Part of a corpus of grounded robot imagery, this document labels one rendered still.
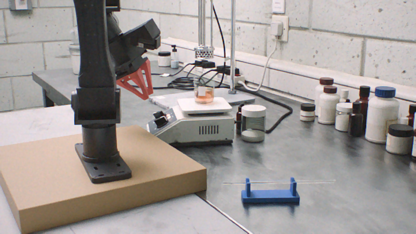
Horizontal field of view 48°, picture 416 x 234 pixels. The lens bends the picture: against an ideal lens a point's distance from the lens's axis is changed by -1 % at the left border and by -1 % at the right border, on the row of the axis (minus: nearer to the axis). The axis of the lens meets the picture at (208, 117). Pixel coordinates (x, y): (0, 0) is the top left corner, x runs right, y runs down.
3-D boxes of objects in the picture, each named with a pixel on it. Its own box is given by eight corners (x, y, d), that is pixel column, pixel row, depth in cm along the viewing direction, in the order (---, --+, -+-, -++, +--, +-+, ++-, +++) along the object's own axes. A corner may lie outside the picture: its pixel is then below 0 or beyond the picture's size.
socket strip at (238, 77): (233, 87, 174) (233, 75, 173) (183, 71, 207) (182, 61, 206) (245, 85, 177) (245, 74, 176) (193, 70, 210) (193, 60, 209)
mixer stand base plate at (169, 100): (174, 113, 139) (174, 109, 138) (147, 100, 155) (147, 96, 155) (256, 100, 153) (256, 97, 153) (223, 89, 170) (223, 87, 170)
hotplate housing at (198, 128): (149, 149, 108) (148, 116, 106) (146, 133, 120) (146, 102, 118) (243, 144, 112) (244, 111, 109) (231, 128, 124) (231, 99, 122)
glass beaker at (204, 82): (217, 106, 113) (217, 73, 111) (196, 107, 111) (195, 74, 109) (211, 100, 118) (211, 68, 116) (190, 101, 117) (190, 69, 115)
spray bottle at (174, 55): (171, 68, 213) (171, 45, 211) (170, 67, 217) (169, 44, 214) (179, 68, 214) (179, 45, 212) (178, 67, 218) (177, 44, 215)
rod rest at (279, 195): (243, 203, 81) (243, 184, 80) (241, 195, 84) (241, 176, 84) (300, 202, 81) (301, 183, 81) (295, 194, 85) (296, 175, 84)
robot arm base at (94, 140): (106, 107, 97) (71, 110, 94) (131, 133, 79) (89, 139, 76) (108, 143, 99) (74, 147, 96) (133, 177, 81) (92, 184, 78)
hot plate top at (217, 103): (182, 114, 108) (182, 110, 107) (176, 102, 119) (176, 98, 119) (233, 112, 110) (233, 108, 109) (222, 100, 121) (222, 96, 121)
